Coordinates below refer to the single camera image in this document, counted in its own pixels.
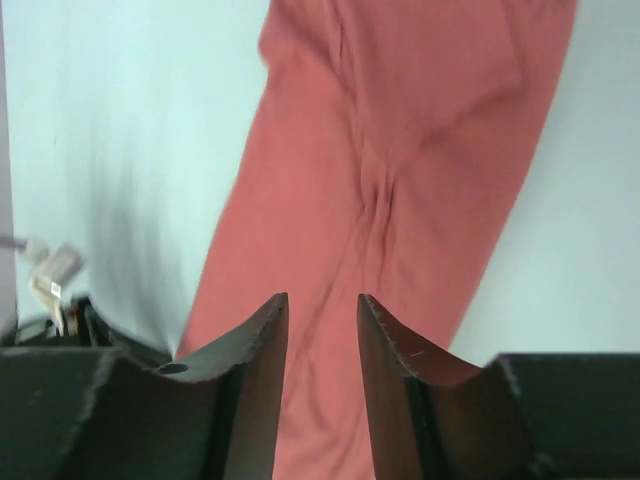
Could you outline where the pink red t shirt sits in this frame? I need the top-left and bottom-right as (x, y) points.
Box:
(180, 1), (576, 479)

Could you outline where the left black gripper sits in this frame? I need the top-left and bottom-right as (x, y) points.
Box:
(1, 296), (172, 365)

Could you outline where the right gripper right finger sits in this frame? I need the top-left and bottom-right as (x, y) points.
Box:
(357, 295), (639, 479)

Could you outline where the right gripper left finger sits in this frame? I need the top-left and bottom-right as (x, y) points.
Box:
(1, 294), (288, 479)

